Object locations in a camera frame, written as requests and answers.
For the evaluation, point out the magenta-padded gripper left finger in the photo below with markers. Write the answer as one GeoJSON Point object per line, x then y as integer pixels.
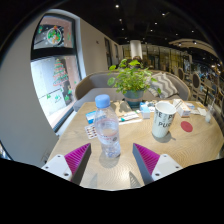
{"type": "Point", "coordinates": [76, 158]}

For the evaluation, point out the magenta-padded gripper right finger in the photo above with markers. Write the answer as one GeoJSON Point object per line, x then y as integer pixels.
{"type": "Point", "coordinates": [148, 158]}

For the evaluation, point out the clear water bottle blue cap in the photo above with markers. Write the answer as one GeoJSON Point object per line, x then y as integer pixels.
{"type": "Point", "coordinates": [106, 128]}

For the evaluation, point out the white mug with black lettering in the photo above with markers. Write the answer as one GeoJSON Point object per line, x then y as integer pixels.
{"type": "Point", "coordinates": [163, 123]}

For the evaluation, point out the white teal paper leaflet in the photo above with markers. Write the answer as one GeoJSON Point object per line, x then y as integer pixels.
{"type": "Point", "coordinates": [130, 117]}

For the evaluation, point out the small blue white carton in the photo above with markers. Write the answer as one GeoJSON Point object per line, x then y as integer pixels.
{"type": "Point", "coordinates": [145, 111]}

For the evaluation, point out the flat round red coaster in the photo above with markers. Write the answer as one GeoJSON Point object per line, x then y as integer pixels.
{"type": "Point", "coordinates": [186, 126]}

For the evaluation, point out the white paper napkin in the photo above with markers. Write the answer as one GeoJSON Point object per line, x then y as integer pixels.
{"type": "Point", "coordinates": [202, 111]}

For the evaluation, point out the grey white chevron cushion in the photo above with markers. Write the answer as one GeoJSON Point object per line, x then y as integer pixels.
{"type": "Point", "coordinates": [165, 85]}

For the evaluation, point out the grey curved sofa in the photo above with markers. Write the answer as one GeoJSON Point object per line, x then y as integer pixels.
{"type": "Point", "coordinates": [96, 83]}

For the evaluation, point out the green potted plant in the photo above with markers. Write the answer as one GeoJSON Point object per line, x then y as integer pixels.
{"type": "Point", "coordinates": [131, 80]}

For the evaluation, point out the group of dining chairs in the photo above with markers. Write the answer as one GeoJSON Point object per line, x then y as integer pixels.
{"type": "Point", "coordinates": [200, 83]}

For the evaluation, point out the group of ceiling lights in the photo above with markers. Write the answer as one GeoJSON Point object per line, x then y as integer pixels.
{"type": "Point", "coordinates": [150, 23]}

